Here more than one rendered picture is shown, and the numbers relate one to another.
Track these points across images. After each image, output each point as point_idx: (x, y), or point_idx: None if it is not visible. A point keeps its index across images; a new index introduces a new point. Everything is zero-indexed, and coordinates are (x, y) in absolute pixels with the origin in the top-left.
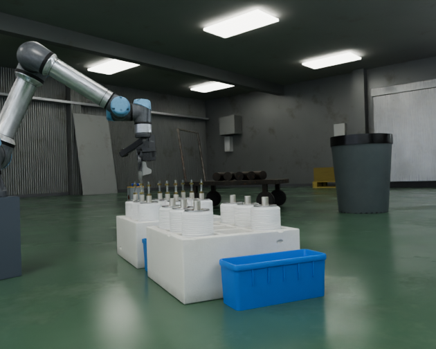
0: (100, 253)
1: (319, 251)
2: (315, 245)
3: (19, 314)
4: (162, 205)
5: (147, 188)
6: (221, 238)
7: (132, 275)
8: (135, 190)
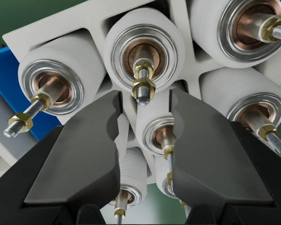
0: None
1: (135, 213)
2: (167, 218)
3: None
4: (140, 116)
5: (24, 113)
6: None
7: (6, 17)
8: (278, 33)
